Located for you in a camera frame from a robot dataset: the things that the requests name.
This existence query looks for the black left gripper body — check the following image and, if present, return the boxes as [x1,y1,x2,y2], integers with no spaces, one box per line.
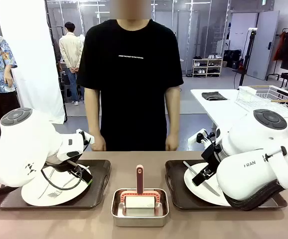
[44,160,85,175]

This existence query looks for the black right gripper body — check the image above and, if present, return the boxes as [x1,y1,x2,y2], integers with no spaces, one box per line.
[200,143,225,173]

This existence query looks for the dark brown serving tray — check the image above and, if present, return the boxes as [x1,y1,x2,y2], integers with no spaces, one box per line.
[165,159,288,211]
[0,159,112,209]

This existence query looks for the silver table knife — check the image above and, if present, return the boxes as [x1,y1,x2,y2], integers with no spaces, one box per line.
[183,161,221,197]

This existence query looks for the white round plate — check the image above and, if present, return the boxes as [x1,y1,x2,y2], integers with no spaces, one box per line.
[183,162,232,207]
[21,164,93,207]

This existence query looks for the silver fork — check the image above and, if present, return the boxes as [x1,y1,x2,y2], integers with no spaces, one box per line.
[46,171,84,199]

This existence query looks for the pink lint roller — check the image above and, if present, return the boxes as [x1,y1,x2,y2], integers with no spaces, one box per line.
[120,164,161,216]

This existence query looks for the dark gray cloth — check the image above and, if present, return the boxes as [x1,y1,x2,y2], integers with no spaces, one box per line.
[201,91,228,101]

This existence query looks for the person's left forearm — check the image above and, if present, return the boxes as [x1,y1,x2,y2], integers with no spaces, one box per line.
[164,109,181,137]

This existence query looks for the person's right hand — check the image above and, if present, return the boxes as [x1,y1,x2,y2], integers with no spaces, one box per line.
[91,134,107,152]

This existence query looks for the person's left hand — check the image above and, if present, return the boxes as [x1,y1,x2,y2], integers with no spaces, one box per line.
[165,134,180,151]

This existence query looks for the white side table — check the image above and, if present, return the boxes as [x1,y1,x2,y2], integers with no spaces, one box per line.
[190,88,288,140]

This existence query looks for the rectangular metal tray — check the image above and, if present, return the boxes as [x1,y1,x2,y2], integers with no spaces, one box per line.
[111,188,170,228]

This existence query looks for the wooden shoe rack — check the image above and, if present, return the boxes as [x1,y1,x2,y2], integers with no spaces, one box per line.
[192,57,224,78]

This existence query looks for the black bags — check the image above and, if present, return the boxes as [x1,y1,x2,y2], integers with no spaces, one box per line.
[223,49,242,70]

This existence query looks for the black clothes rack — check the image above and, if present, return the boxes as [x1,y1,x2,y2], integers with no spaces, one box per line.
[266,27,288,82]

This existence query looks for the person in black t-shirt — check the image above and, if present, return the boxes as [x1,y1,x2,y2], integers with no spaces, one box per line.
[76,0,184,152]

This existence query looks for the white backdrop curtain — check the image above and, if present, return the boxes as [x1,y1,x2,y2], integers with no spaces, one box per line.
[0,0,66,124]

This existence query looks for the black tripod light stand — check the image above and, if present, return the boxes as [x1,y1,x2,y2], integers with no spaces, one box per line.
[238,27,258,87]

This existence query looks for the person in beige shirt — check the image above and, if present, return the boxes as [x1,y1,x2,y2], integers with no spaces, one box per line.
[58,21,85,106]

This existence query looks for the gray door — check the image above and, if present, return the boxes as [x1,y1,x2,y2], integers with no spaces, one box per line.
[246,10,281,81]

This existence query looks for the orange hanging garment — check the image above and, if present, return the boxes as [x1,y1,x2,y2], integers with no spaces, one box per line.
[273,32,285,62]

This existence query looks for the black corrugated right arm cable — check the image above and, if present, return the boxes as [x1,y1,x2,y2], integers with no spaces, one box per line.
[224,169,288,212]

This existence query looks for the white wire dish rack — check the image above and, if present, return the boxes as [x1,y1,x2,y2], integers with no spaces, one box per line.
[235,85,288,119]

